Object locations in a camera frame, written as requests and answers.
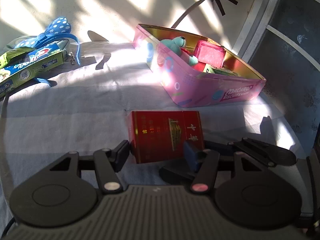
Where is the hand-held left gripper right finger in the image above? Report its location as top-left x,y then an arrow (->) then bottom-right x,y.
183,141 -> 267,195

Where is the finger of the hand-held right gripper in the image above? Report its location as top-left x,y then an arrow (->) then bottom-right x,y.
159,166 -> 198,184
205,137 -> 297,167

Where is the white framed glass door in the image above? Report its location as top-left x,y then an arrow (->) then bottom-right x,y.
234,0 -> 320,137

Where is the striped blue bed sheet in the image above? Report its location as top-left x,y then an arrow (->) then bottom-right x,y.
0,40 -> 308,220

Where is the pink coin pouch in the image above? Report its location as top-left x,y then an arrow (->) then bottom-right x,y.
194,40 -> 227,68

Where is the blue polka dot bow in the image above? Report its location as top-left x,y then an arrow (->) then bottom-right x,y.
14,17 -> 73,49

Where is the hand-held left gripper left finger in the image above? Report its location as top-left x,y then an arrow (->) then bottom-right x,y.
49,140 -> 131,194

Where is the small green box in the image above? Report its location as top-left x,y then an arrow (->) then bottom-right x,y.
204,64 -> 240,77

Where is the teal plush toy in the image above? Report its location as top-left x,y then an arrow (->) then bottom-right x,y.
157,36 -> 199,68

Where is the pink biscuit tin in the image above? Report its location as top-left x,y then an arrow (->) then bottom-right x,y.
133,24 -> 267,107

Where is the red cigarette box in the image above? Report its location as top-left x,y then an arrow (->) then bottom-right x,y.
128,110 -> 205,164

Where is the blue green toothpaste box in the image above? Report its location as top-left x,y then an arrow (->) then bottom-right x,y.
0,76 -> 38,98
0,42 -> 66,85

